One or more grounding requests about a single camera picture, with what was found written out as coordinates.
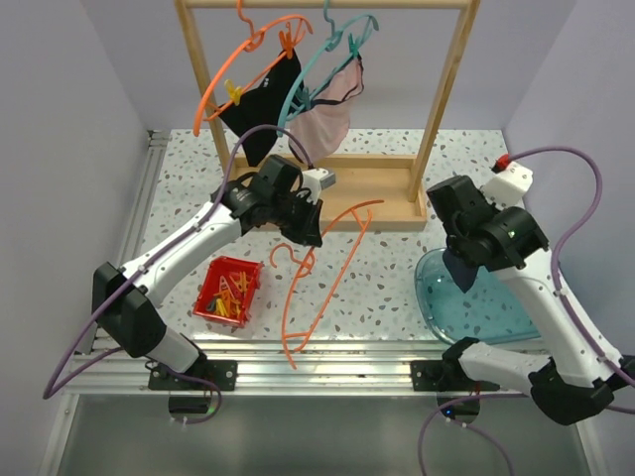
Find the orange clip on left hanger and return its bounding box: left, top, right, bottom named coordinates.
left=279, top=31, right=295, bottom=60

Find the teal hanger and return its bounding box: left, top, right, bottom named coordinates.
left=277, top=0, right=379, bottom=129

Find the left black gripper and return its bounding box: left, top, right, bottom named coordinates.
left=269, top=190, right=323, bottom=247

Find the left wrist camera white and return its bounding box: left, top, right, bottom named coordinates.
left=301, top=168, right=336, bottom=203

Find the navy underwear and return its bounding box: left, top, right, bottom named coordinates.
left=443, top=249, right=478, bottom=294

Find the teal clip upper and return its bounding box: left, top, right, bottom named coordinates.
left=348, top=33, right=365, bottom=59

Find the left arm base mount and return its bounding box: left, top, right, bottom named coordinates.
left=145, top=360, right=238, bottom=392

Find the yellow clip on left hanger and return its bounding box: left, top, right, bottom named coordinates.
left=224, top=79, right=243, bottom=105

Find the red bin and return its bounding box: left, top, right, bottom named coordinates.
left=192, top=256, right=264, bottom=328

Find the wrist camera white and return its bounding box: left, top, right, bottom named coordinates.
left=301, top=168, right=336, bottom=203
left=480, top=154, right=533, bottom=209

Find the wooden clothes rack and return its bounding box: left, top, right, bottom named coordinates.
left=175, top=1, right=479, bottom=231

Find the teal clip lower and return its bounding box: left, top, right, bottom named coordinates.
left=292, top=87, right=312, bottom=113

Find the black underwear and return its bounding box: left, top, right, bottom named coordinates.
left=219, top=52, right=302, bottom=167

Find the orange hanger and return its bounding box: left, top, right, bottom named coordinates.
left=192, top=1, right=314, bottom=135
left=267, top=199, right=385, bottom=372

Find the pink underwear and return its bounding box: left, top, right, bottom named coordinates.
left=289, top=57, right=364, bottom=164

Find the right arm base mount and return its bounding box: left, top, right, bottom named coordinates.
left=410, top=337, right=500, bottom=393

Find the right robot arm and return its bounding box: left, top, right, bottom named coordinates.
left=427, top=176, right=634, bottom=425

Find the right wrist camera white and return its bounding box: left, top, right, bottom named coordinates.
left=480, top=154, right=533, bottom=209

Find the teal clip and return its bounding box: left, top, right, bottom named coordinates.
left=292, top=87, right=312, bottom=113
left=348, top=33, right=365, bottom=59

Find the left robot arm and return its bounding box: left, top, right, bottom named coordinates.
left=92, top=155, right=335, bottom=390

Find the blue transparent tray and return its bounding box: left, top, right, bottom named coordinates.
left=414, top=248, right=539, bottom=344

